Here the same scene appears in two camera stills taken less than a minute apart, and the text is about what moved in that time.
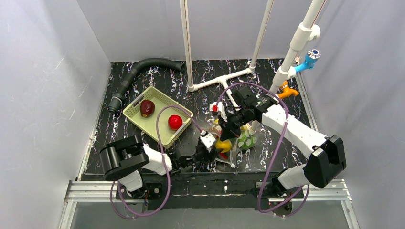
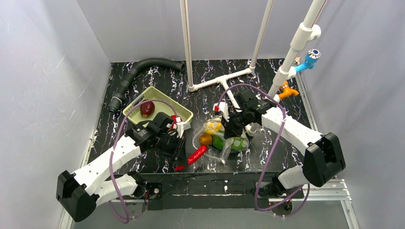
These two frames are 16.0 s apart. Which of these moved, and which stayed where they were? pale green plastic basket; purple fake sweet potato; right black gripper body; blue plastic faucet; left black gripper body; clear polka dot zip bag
Moved: clear polka dot zip bag; left black gripper body
Stayed: pale green plastic basket; purple fake sweet potato; blue plastic faucet; right black gripper body
